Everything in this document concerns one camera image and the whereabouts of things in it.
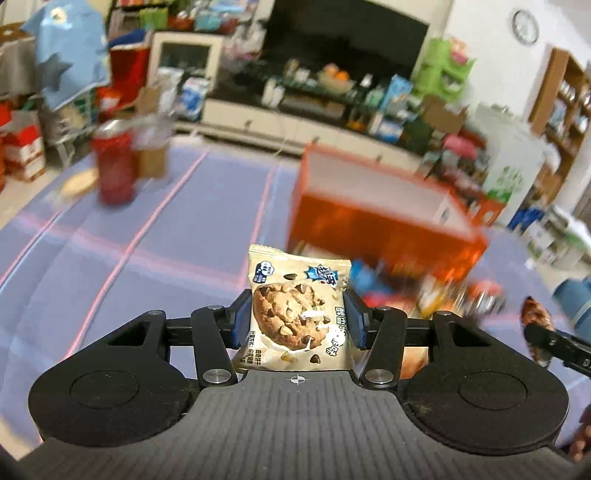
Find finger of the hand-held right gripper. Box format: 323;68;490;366
524;322;591;380

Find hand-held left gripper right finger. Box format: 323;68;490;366
345;287;494;388

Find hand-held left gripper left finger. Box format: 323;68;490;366
92;291;254;387

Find red-brown clear snack packet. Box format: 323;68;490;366
521;298;556;368

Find beige chocolate chip cookie packet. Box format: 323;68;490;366
231;244;354;374

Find orange cardboard box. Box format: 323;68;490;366
286;142;490;280

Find blue round object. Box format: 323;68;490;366
551;277;591;334

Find purple plaid tablecloth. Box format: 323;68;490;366
0;137;591;462

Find clear plastic jar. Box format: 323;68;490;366
133;115;174;181

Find white fridge with green print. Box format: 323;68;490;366
478;104;560;210

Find red can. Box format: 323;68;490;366
90;119;139;206

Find wooden shelf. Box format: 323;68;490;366
527;46;591;160

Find fruit bowl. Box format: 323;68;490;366
318;64;357;94

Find white glass-door cabinet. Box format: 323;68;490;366
148;31;225;95

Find green plastic rack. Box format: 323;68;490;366
412;37;477;100

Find red bag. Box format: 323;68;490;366
108;42;151;112

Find red and white cartons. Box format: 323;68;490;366
0;105;48;186

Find black television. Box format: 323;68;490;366
261;0;431;81

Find blue star-print cloth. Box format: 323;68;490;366
21;0;112;112

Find round wall clock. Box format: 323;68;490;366
511;9;540;46

